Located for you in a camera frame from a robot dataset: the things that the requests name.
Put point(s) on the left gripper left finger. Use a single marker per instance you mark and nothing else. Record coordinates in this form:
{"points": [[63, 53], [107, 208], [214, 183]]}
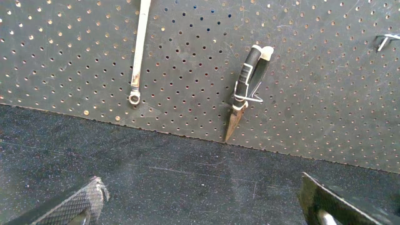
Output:
{"points": [[70, 204]]}

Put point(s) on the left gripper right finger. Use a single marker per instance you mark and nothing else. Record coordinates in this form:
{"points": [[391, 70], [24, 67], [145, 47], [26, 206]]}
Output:
{"points": [[331, 203]]}

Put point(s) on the black pegboard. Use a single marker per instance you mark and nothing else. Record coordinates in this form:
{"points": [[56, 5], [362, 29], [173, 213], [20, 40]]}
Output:
{"points": [[200, 68]]}

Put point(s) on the metal hook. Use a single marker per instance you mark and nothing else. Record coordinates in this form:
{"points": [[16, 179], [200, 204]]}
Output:
{"points": [[387, 40], [250, 97]]}

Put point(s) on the black and white pliers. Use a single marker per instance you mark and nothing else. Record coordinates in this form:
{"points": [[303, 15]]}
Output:
{"points": [[247, 78]]}

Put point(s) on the wrench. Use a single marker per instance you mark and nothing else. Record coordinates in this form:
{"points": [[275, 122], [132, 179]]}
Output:
{"points": [[139, 47]]}

